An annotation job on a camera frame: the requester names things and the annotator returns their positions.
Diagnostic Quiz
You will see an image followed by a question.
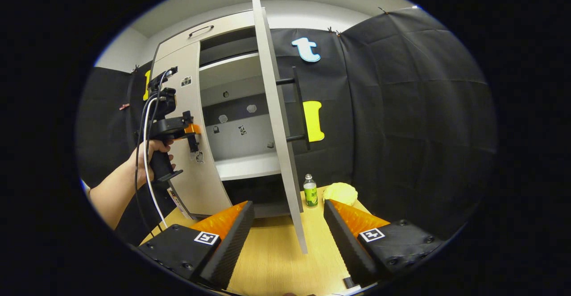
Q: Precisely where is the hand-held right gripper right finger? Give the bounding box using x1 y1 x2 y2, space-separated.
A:
323 199 447 288

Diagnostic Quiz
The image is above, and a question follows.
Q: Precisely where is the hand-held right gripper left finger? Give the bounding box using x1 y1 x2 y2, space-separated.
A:
136 201 256 291

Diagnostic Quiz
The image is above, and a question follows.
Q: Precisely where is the beige cabinet door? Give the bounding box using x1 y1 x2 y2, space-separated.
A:
251 0 310 254
152 41 232 218

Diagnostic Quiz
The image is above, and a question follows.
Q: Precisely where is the beige double-door shoe cabinet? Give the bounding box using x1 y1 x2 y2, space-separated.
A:
149 8 304 221

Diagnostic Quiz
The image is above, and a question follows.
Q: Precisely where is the beige cabinet drawer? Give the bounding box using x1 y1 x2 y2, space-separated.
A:
154 10 257 62

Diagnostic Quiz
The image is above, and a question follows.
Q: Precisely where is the green label plastic bottle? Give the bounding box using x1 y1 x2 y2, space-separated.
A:
303 174 319 207

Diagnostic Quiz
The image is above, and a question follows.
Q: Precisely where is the black backdrop cloth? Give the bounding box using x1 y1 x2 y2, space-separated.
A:
76 6 498 243

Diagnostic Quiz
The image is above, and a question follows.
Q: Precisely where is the white cable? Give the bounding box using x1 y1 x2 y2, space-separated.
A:
143 69 172 230

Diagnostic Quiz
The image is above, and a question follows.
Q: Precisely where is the black cable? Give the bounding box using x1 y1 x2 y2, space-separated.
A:
133 92 165 239

